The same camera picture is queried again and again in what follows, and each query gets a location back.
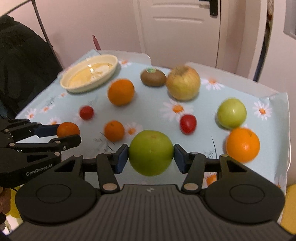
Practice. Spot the small orange tangerine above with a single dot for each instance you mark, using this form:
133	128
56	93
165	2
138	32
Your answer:
114	131

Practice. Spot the small red cherry tomato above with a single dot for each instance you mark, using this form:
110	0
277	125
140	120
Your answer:
86	112

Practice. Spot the small mandarin orange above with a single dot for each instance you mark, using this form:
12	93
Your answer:
67	129

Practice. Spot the large orange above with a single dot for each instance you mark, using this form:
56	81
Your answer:
243	145
121	92

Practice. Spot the black jacket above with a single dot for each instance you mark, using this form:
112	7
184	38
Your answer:
28	66

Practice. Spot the light blue daisy tablecloth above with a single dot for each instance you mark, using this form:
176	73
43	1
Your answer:
153	109

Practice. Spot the large orange at edge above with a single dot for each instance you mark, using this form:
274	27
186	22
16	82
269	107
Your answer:
243	145

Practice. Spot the pink stick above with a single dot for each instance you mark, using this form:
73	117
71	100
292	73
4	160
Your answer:
96	43

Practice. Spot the brown kiwi with sticker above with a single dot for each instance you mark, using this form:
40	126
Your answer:
153	77

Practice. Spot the cream oval dish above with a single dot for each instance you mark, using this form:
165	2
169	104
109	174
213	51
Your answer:
89	74

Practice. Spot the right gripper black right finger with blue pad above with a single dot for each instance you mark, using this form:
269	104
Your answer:
194	165

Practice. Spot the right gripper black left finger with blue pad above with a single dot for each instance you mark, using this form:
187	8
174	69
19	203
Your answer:
106	165

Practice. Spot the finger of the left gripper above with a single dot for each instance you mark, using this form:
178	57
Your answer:
16	130
54	145

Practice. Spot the large green apple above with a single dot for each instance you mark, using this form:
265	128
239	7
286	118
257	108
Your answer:
150	152

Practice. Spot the white door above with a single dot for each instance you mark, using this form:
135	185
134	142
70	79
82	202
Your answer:
175	32

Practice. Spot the black door handle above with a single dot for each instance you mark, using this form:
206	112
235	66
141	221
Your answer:
213	7

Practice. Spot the yellow red apple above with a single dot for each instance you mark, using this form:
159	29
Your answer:
183	83

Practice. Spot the black metal rack pole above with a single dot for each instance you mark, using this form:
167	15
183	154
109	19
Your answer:
16	5

